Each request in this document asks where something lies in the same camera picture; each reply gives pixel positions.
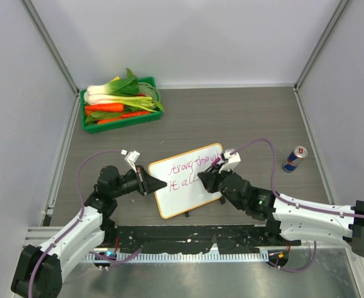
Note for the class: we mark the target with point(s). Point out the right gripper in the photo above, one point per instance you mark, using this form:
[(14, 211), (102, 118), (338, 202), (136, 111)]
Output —
[(210, 178)]

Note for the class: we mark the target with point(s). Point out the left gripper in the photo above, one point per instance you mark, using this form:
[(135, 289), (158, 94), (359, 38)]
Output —
[(146, 183)]

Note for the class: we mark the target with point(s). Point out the pink capped marker pen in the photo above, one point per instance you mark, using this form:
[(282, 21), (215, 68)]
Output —
[(218, 159)]

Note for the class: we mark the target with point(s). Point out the yellow framed whiteboard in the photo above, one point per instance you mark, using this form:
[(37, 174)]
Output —
[(184, 190)]

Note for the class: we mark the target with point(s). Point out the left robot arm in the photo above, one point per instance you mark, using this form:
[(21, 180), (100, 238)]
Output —
[(42, 270)]

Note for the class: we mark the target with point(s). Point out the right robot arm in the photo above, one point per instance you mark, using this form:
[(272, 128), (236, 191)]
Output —
[(290, 218)]

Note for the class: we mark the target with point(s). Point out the red chili toy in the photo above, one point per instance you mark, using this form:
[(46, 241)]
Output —
[(134, 114)]

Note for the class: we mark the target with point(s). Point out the orange carrot toy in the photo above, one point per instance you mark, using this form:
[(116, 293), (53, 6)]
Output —
[(112, 107), (106, 121)]

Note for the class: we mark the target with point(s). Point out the green onion toy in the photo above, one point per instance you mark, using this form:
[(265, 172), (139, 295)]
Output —
[(146, 103)]

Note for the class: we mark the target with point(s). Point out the green leaf vegetable toy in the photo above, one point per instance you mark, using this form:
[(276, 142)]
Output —
[(96, 116)]

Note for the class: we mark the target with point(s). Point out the energy drink can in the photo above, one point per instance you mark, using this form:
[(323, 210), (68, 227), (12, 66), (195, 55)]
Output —
[(293, 160)]

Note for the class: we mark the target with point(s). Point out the bok choy toy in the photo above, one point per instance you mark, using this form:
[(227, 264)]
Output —
[(128, 86)]

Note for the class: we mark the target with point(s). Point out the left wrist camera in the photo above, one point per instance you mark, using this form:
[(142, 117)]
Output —
[(130, 158)]

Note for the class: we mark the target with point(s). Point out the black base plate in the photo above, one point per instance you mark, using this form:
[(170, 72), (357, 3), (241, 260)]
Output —
[(193, 239)]

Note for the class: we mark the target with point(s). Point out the white cable duct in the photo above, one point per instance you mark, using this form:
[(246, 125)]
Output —
[(211, 257)]

